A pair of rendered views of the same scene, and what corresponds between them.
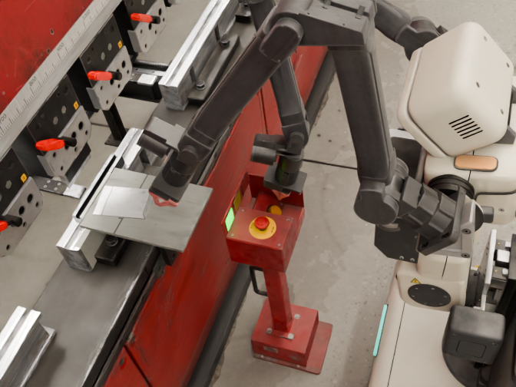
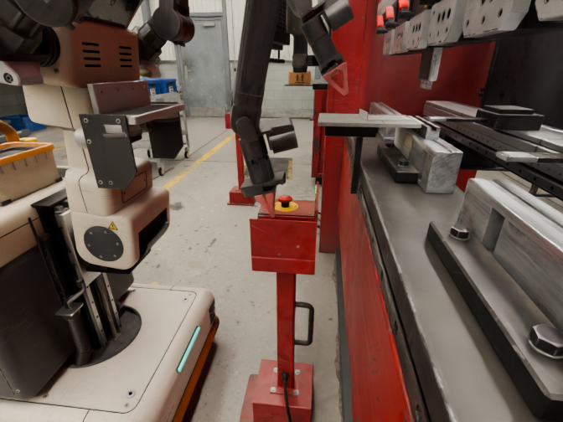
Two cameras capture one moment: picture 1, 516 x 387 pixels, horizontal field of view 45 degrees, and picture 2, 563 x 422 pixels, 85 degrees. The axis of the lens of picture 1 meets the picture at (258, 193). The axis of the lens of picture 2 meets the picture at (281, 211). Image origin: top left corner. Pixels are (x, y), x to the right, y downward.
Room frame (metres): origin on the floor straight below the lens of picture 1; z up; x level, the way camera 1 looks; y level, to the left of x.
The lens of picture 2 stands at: (1.69, -0.27, 1.13)
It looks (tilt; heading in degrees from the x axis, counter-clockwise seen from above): 25 degrees down; 160
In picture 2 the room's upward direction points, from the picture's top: straight up
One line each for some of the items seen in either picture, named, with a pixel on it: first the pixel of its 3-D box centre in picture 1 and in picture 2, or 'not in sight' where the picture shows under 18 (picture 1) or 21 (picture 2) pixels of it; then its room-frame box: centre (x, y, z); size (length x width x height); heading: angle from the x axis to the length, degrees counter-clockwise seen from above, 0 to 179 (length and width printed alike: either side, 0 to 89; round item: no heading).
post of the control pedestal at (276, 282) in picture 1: (276, 286); (286, 324); (1.00, -0.01, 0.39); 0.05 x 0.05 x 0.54; 64
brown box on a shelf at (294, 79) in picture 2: not in sight; (299, 78); (-1.23, 0.95, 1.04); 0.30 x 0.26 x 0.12; 154
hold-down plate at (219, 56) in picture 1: (214, 68); (488, 287); (1.49, 0.06, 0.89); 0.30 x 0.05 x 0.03; 153
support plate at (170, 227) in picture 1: (147, 207); (364, 120); (0.91, 0.26, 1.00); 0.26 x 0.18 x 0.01; 63
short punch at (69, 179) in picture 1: (73, 158); (428, 69); (0.98, 0.39, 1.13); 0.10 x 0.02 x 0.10; 153
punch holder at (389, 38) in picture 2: not in sight; (400, 29); (0.60, 0.58, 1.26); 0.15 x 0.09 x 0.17; 153
